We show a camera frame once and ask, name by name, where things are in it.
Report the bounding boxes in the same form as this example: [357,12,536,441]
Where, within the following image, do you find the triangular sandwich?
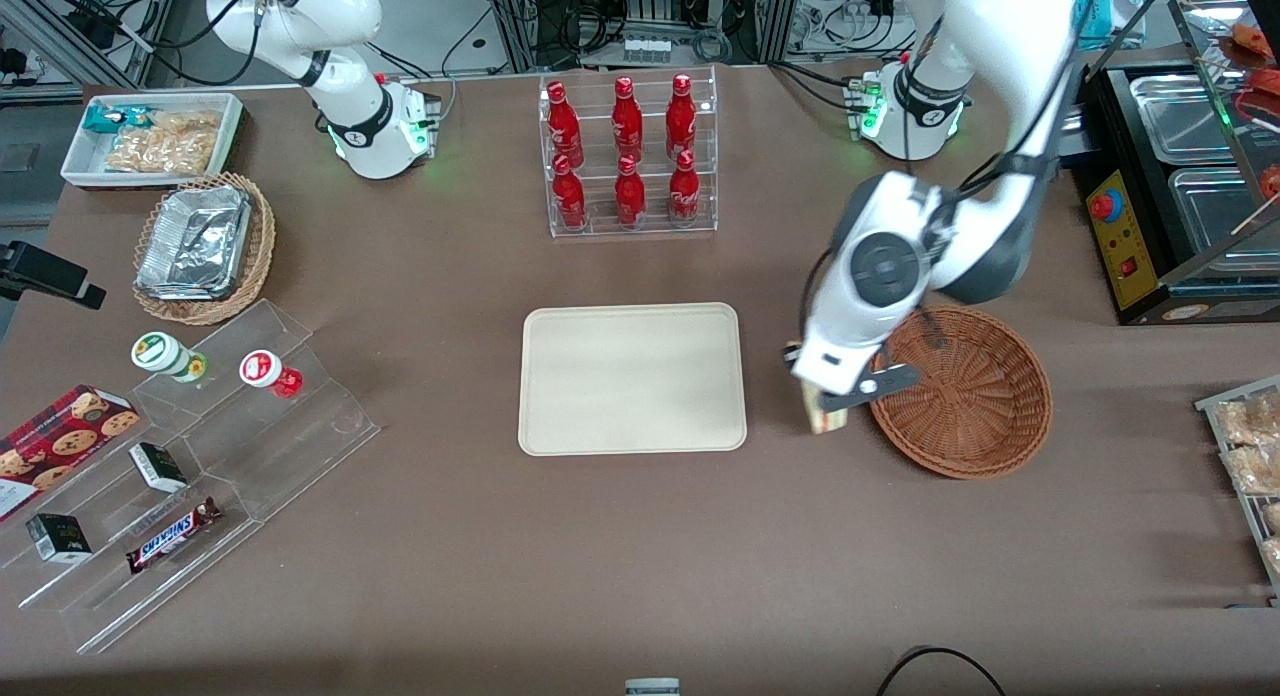
[785,342,853,435]

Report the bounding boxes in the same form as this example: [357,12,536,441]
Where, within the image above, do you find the round brown wicker basket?
[865,306,1053,479]

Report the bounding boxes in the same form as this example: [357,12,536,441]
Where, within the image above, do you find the beige rectangular tray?
[518,303,748,457]

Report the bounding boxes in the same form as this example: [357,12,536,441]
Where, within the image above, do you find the tray of packaged pastries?
[1195,376,1280,609]

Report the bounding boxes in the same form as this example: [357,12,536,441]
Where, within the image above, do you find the light oval wicker basket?
[132,172,277,326]

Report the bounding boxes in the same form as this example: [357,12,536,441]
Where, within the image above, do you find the red soda bottle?
[612,76,644,163]
[667,73,698,160]
[546,80,585,167]
[552,154,588,229]
[614,155,647,227]
[668,149,701,225]

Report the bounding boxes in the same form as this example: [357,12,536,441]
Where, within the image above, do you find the clear acrylic bottle rack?
[538,64,719,239]

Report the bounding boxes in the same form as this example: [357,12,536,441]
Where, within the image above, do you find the black food warmer case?
[1060,0,1280,326]

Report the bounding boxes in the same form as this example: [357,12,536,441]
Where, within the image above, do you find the steel warmer pan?
[1129,73,1243,166]
[1167,166,1280,257]

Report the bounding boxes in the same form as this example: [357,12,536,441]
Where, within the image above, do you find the bagged pastry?
[1215,394,1280,447]
[1222,444,1280,497]

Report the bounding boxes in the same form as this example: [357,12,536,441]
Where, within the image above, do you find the teal plastic bag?
[1075,0,1147,49]

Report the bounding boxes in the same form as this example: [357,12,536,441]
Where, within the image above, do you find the clear acrylic tiered stand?
[0,298,381,655]

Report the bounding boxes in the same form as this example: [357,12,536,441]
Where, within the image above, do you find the red-lid white cup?
[239,349,304,399]

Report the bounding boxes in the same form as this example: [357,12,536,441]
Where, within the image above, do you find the stack of foil containers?
[135,184,253,301]

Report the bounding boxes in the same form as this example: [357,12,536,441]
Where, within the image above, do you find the Snickers chocolate bar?
[125,497,222,575]

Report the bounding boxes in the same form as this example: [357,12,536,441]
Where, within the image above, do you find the small black box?
[26,513,93,563]
[129,442,188,494]

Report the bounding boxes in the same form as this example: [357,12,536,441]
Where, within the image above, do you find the green-lid white cup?
[131,332,209,384]

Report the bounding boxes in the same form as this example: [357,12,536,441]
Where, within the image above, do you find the clear bag of crackers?
[150,110,223,139]
[105,128,217,175]

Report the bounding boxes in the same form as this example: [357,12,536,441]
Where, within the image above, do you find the teal snack packet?
[82,104,151,135]

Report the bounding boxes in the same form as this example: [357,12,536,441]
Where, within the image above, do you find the red tartan cookie box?
[0,384,141,522]

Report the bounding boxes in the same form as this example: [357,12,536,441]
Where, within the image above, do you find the white rectangular snack bin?
[60,92,245,191]

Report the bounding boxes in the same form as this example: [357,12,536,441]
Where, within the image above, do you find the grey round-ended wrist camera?
[850,364,920,410]

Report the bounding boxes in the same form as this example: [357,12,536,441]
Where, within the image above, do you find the black looped cable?
[877,646,1006,696]

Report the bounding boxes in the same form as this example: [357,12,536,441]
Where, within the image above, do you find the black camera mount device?
[0,241,107,310]

